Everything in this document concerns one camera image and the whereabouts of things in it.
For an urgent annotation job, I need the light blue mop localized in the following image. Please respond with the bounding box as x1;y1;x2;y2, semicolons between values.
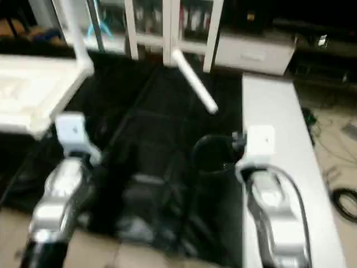
86;4;113;41

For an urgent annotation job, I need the black work mat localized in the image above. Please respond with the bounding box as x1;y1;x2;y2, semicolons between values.
0;50;249;264

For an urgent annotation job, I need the white plastic table leg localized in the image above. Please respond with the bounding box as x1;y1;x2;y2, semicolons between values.
170;49;219;116
56;0;94;72

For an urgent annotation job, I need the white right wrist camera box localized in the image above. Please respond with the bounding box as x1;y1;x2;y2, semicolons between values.
244;125;277;169

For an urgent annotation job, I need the black coiled floor cable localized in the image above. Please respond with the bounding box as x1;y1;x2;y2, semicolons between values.
330;187;357;224

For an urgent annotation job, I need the white glass door cabinet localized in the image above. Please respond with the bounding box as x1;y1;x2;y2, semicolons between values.
53;0;225;74

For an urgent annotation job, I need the white flat sheet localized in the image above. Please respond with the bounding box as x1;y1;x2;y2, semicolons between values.
240;74;348;268

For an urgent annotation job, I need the black tv cabinet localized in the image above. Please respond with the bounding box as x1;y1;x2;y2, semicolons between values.
223;0;357;84

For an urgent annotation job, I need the white plastic table top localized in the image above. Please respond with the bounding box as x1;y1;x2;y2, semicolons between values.
0;55;94;140

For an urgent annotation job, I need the white drawer unit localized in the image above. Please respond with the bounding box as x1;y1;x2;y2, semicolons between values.
215;31;297;77

